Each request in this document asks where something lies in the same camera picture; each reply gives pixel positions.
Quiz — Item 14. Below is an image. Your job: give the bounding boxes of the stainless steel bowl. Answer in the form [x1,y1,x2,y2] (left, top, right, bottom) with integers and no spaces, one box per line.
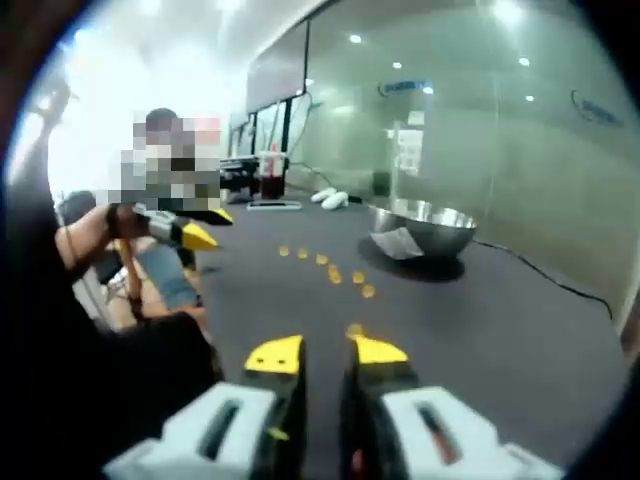
[367,199,479,261]

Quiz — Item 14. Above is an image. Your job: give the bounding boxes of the person's left hand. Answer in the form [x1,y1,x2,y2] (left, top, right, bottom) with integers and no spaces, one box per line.
[54,204,151,269]

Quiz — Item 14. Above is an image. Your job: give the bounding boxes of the person's black clothing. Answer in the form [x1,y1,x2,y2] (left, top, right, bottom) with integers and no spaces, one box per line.
[2,249,224,480]

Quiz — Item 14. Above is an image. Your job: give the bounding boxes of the black cable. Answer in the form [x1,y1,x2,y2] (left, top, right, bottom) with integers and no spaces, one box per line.
[472,238,614,322]

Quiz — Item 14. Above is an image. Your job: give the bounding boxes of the scatter of yellow QQ candies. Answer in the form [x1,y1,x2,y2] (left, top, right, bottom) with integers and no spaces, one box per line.
[277,244,377,301]

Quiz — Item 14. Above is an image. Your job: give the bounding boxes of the orange strap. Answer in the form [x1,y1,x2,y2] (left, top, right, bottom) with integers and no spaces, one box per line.
[115,238,147,322]

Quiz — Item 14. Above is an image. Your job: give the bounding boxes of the white-framed black panel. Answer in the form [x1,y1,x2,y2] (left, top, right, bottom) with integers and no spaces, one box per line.
[247,200,304,212]

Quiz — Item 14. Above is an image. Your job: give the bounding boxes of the white paper notice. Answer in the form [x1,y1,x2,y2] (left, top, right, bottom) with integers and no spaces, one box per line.
[393,128,425,171]

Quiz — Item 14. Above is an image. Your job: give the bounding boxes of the dark grey table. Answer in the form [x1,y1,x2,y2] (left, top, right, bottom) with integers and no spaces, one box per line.
[192,197,631,480]

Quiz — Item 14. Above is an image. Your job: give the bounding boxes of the blue denim cloth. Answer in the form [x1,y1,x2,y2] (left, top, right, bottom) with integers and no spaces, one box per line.
[143,244,202,312]

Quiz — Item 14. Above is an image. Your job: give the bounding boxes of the black chair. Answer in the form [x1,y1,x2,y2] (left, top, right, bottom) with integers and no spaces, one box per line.
[58,190,100,227]

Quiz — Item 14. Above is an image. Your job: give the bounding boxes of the plastic cup with red drink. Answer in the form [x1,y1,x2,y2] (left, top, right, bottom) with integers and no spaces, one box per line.
[257,149,290,200]

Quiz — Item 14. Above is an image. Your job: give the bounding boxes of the thin wall cable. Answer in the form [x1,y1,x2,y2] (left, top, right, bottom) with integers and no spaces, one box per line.
[288,160,372,201]

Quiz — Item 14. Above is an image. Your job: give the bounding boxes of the blue logo sticker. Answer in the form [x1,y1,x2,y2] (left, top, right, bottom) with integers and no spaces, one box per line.
[377,79,434,97]
[571,90,625,127]

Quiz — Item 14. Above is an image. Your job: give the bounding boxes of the black desk device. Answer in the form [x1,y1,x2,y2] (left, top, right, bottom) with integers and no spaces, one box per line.
[219,157,261,202]

